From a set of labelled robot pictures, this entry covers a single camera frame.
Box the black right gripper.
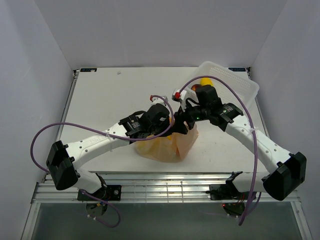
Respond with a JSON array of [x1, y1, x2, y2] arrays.
[[170, 99, 209, 135]]

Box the banana print plastic bag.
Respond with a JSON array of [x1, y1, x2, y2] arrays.
[[134, 124, 199, 163]]

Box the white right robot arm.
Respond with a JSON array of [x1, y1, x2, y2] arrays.
[[172, 85, 307, 201]]

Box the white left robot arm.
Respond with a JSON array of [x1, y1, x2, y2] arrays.
[[46, 103, 170, 200]]

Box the dark red apple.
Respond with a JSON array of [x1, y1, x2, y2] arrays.
[[191, 84, 202, 91]]

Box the yellow lemon fruit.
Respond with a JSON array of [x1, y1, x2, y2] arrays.
[[200, 77, 214, 87]]

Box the white plastic basket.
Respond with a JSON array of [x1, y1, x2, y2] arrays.
[[187, 61, 260, 108]]

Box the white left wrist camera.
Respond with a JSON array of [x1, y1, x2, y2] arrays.
[[150, 95, 168, 107]]

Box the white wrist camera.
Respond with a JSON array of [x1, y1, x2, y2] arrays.
[[150, 95, 168, 107], [171, 87, 198, 112]]

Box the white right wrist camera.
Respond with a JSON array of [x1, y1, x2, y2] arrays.
[[171, 87, 198, 112]]

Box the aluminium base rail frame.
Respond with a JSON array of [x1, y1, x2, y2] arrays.
[[21, 66, 313, 240]]

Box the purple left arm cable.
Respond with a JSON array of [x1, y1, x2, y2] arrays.
[[30, 94, 176, 228]]

